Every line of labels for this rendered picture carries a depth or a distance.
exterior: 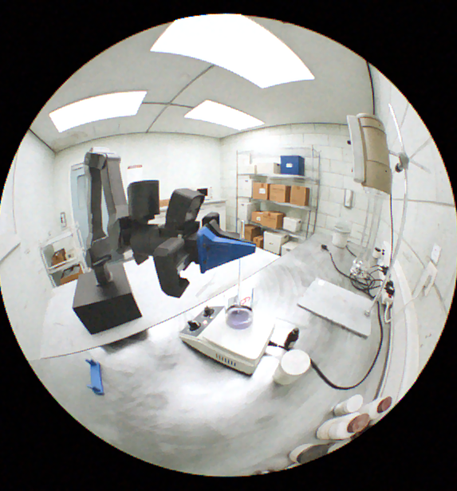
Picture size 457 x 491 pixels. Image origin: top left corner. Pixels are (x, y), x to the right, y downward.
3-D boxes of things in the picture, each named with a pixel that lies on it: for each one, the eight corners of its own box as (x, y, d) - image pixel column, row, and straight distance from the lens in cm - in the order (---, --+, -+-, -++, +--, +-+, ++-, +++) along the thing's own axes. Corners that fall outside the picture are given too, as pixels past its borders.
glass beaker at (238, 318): (219, 330, 32) (218, 301, 26) (227, 309, 36) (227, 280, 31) (254, 336, 32) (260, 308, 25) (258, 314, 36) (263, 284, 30)
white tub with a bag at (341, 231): (340, 249, 110) (346, 218, 105) (326, 241, 118) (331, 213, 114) (350, 248, 122) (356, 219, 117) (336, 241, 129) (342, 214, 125)
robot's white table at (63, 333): (117, 369, 158) (52, 288, 103) (222, 319, 162) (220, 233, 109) (140, 414, 140) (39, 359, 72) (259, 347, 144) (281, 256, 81)
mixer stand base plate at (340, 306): (295, 304, 53) (296, 302, 52) (315, 278, 68) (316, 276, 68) (368, 338, 56) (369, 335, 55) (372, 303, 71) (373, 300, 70)
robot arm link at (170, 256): (128, 287, 22) (115, 245, 20) (185, 238, 35) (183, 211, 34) (179, 302, 17) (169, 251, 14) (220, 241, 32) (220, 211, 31)
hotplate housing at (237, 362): (179, 339, 42) (171, 321, 36) (207, 311, 48) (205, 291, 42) (260, 380, 37) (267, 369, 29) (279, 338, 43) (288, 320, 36)
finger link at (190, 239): (185, 265, 21) (181, 237, 19) (206, 240, 29) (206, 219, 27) (198, 266, 20) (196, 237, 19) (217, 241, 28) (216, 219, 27)
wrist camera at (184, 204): (154, 237, 23) (151, 190, 22) (179, 224, 29) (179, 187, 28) (190, 242, 20) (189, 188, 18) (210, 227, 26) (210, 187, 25)
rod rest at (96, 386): (91, 363, 50) (84, 355, 48) (100, 363, 48) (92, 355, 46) (95, 393, 47) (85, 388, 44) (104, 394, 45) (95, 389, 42)
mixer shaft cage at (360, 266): (348, 273, 49) (367, 186, 45) (350, 265, 56) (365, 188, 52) (366, 280, 50) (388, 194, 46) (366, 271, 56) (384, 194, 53)
